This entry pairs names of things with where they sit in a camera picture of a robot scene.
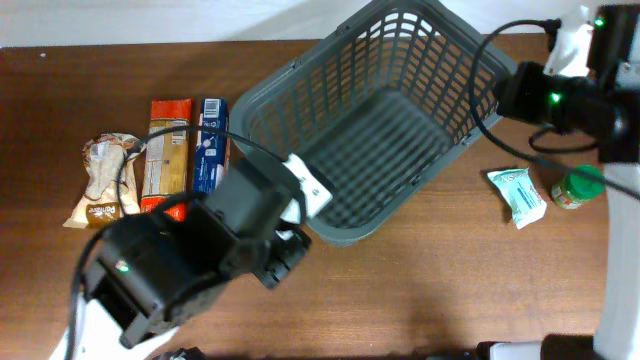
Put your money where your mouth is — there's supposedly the grey plastic basket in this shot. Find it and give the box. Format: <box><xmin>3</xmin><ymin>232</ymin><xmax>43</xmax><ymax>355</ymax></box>
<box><xmin>230</xmin><ymin>0</ymin><xmax>516</xmax><ymax>246</ymax></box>

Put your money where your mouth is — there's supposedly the brown bread bag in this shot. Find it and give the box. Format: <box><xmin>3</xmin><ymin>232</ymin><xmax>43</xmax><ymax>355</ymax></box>
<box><xmin>63</xmin><ymin>133</ymin><xmax>140</xmax><ymax>229</ymax></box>

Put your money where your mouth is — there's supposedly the green lid jar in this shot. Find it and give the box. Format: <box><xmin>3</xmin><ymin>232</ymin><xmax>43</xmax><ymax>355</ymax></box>
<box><xmin>551</xmin><ymin>174</ymin><xmax>605</xmax><ymax>210</ymax></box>

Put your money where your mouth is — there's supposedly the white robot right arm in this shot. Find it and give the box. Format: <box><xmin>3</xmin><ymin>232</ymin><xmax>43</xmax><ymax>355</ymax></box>
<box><xmin>489</xmin><ymin>3</ymin><xmax>639</xmax><ymax>359</ymax></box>

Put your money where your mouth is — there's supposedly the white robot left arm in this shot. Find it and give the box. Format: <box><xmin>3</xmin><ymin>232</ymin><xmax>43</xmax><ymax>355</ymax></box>
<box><xmin>51</xmin><ymin>154</ymin><xmax>334</xmax><ymax>359</ymax></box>

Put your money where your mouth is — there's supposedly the blue tissue pack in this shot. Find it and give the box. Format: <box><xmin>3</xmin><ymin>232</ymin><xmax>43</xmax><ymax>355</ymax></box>
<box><xmin>193</xmin><ymin>98</ymin><xmax>229</xmax><ymax>193</ymax></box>

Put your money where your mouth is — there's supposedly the green white wipes packet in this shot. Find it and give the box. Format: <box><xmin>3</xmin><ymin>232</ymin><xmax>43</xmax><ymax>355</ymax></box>
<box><xmin>487</xmin><ymin>168</ymin><xmax>547</xmax><ymax>229</ymax></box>

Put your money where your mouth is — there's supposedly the orange pasta packet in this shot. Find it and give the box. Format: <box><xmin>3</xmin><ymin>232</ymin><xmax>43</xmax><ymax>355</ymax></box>
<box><xmin>140</xmin><ymin>98</ymin><xmax>193</xmax><ymax>212</ymax></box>

